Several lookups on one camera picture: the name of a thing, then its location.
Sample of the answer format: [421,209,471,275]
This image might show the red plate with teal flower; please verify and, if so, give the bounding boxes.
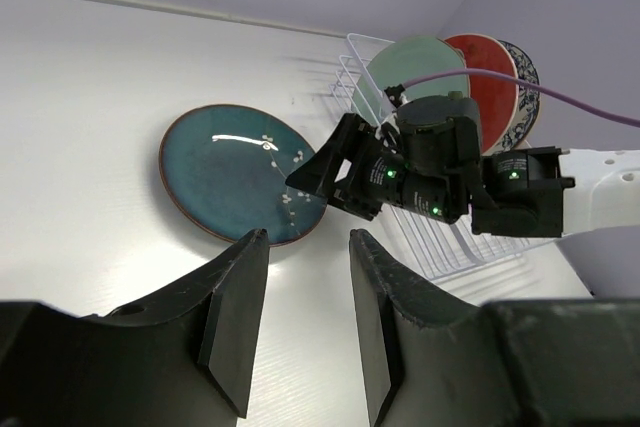
[445,34,519,154]

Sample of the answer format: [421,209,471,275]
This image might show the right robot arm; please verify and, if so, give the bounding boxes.
[286,94,639,239]

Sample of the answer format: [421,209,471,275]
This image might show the mint green flower plate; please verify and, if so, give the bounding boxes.
[353,36,470,125]

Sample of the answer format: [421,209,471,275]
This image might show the white wire dish rack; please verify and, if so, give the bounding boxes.
[332,33,549,280]

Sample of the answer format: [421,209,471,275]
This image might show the dark teal blossom plate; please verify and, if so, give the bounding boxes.
[159,104,326,245]

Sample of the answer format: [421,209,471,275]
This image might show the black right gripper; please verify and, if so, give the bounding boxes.
[285,113,415,220]

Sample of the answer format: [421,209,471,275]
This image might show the blue floral white plate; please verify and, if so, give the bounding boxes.
[488,40,541,154]

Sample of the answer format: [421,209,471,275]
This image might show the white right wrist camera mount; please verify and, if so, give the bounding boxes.
[376,84,411,149]

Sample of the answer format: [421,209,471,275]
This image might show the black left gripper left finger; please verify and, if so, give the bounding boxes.
[1,230,270,426]

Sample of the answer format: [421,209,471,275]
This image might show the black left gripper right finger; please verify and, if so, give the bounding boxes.
[349,229,639,426]

